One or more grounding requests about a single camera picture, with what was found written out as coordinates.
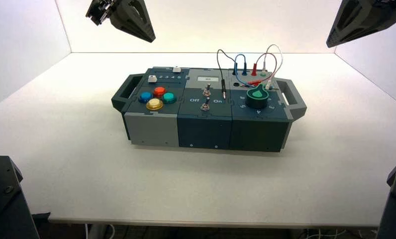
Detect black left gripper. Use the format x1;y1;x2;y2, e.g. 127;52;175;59
86;0;156;43

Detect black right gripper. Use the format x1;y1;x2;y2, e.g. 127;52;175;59
326;0;396;48

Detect dark left arm base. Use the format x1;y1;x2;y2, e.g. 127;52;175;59
0;155;40;239

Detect blue round push button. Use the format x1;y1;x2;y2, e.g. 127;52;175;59
138;91;154;104

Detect green round push button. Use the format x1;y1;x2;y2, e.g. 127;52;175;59
161;92;177;105

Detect yellow round push button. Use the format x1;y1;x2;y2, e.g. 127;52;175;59
146;98;164;112

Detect teal and grey control box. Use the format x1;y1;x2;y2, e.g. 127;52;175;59
111;67;307;153

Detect green rotary knob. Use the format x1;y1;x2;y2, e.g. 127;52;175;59
246;84;270;110

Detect black banana plug cable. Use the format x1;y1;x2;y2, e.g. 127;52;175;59
216;49;237;100

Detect blue banana plug cable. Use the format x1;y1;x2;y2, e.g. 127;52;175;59
232;53;256;88

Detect white banana plug cable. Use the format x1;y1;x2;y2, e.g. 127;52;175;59
262;44;284;90

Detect red banana plug cable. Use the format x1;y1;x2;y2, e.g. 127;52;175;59
246;52;279;87

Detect thin white wires under table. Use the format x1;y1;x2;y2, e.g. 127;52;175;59
298;229;349;239

